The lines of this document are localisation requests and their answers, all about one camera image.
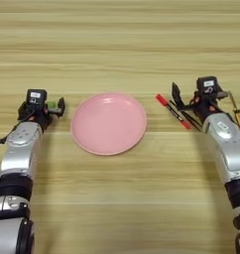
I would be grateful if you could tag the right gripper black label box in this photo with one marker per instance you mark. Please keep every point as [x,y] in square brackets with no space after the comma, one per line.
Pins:
[208,86]

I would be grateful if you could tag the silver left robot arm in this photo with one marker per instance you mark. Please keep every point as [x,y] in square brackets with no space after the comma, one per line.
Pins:
[18,158]

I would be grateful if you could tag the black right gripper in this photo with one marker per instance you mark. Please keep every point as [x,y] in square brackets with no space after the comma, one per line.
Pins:
[204,105]

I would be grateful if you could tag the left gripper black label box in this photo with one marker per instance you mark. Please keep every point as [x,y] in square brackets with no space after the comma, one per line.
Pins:
[36,97]

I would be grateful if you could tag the black tweezers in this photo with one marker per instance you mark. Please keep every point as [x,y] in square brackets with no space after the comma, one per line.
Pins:
[191,119]

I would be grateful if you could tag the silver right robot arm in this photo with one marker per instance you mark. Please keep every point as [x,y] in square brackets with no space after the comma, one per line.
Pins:
[227,149]

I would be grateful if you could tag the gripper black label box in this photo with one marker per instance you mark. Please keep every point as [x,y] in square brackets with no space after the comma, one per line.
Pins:
[36,97]
[208,86]

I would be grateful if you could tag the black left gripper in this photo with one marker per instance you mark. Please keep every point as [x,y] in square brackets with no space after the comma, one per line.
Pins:
[39,114]

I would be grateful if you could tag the pink round plate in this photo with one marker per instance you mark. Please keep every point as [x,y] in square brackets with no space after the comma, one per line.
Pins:
[108,124]

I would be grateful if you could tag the red marker pen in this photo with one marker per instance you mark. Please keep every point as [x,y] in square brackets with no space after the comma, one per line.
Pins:
[173,111]

